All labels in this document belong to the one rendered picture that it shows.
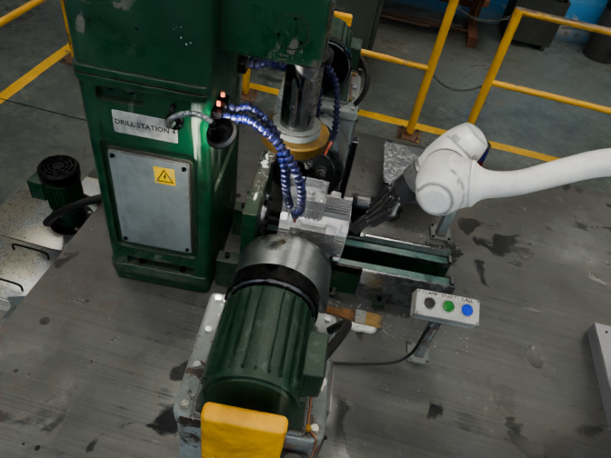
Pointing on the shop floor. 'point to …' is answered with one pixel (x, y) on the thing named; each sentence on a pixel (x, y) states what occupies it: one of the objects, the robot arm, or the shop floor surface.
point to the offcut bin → (540, 29)
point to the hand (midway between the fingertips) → (360, 224)
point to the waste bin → (598, 45)
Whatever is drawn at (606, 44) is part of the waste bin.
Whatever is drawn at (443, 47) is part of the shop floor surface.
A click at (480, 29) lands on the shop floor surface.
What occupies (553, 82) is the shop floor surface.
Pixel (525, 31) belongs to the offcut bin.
